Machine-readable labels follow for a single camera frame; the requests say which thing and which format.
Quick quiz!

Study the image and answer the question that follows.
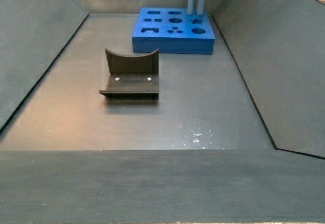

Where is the blue foam shape tray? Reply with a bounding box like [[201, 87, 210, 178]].
[[133, 8, 216, 55]]

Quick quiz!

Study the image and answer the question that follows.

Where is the black curved fixture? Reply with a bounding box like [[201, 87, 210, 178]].
[[99, 50, 160, 97]]

